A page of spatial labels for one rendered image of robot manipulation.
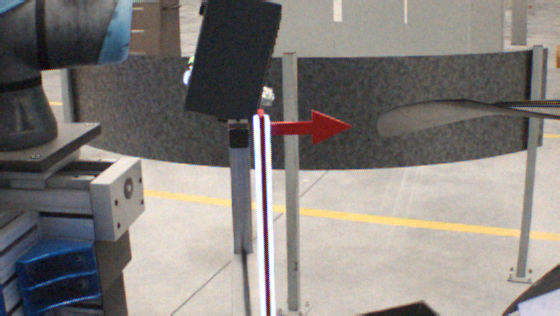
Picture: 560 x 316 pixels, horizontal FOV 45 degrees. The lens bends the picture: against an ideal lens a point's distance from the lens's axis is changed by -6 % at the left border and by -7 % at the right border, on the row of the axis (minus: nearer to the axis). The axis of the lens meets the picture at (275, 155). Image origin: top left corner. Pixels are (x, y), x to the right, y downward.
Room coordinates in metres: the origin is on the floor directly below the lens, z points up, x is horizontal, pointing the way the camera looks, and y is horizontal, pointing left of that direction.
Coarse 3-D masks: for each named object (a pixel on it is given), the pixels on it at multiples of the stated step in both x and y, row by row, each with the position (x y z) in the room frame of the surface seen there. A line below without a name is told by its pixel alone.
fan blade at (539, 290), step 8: (552, 272) 0.68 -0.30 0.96; (536, 280) 0.71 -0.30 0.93; (552, 280) 0.64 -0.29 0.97; (528, 288) 0.70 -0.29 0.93; (536, 288) 0.66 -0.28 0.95; (544, 288) 0.64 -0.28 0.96; (552, 288) 0.62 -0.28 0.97; (520, 296) 0.68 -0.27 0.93; (528, 296) 0.65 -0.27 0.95; (536, 296) 0.63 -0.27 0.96; (512, 304) 0.67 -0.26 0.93; (504, 312) 0.66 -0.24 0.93; (512, 312) 0.64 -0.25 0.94
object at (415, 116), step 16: (384, 112) 0.50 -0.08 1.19; (400, 112) 0.48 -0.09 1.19; (416, 112) 0.47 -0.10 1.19; (432, 112) 0.47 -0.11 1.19; (448, 112) 0.46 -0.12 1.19; (464, 112) 0.46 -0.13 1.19; (480, 112) 0.43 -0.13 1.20; (496, 112) 0.41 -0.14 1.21; (512, 112) 0.41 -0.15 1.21; (528, 112) 0.41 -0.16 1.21; (544, 112) 0.42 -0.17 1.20; (384, 128) 0.57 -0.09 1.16; (400, 128) 0.58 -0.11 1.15; (416, 128) 0.59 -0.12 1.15
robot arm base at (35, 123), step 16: (32, 80) 1.02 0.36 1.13; (0, 96) 0.99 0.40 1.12; (16, 96) 1.00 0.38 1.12; (32, 96) 1.02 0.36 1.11; (0, 112) 0.98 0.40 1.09; (16, 112) 0.99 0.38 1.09; (32, 112) 1.00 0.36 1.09; (48, 112) 1.04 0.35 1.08; (0, 128) 0.97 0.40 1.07; (16, 128) 0.99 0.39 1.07; (32, 128) 1.00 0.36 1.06; (48, 128) 1.02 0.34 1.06; (0, 144) 0.97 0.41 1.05; (16, 144) 0.98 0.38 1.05; (32, 144) 0.99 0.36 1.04
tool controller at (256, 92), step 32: (224, 0) 1.05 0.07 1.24; (256, 0) 1.05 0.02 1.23; (224, 32) 1.05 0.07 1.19; (256, 32) 1.05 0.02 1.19; (192, 64) 1.05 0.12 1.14; (224, 64) 1.05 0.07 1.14; (256, 64) 1.05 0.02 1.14; (192, 96) 1.05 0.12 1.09; (224, 96) 1.05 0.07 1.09; (256, 96) 1.05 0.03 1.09
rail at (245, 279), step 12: (240, 264) 0.96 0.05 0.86; (252, 264) 0.96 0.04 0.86; (240, 276) 0.92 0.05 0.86; (252, 276) 0.91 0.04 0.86; (240, 288) 0.88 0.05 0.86; (252, 288) 0.88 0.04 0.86; (240, 300) 0.84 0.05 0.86; (252, 300) 0.84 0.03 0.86; (240, 312) 0.81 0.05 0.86; (252, 312) 0.81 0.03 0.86
